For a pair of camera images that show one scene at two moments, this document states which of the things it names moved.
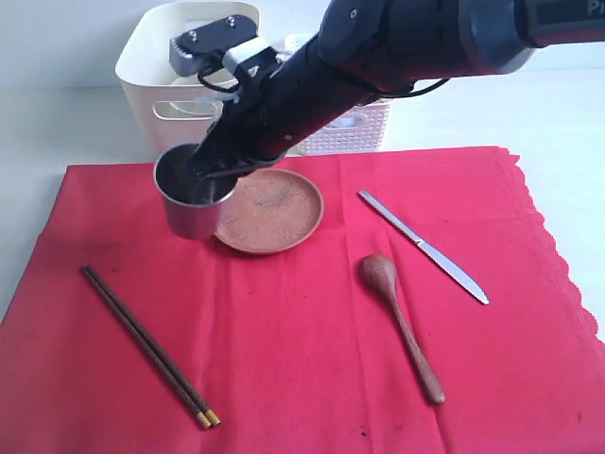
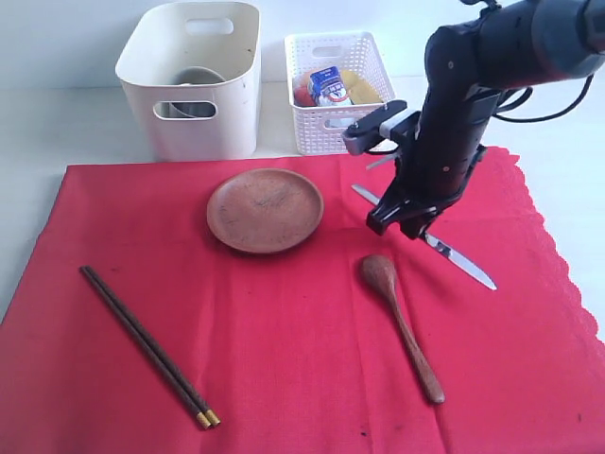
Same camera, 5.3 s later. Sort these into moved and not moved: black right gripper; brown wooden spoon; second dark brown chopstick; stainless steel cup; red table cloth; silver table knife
Moved: black right gripper; silver table knife; stainless steel cup
Not moved: second dark brown chopstick; red table cloth; brown wooden spoon
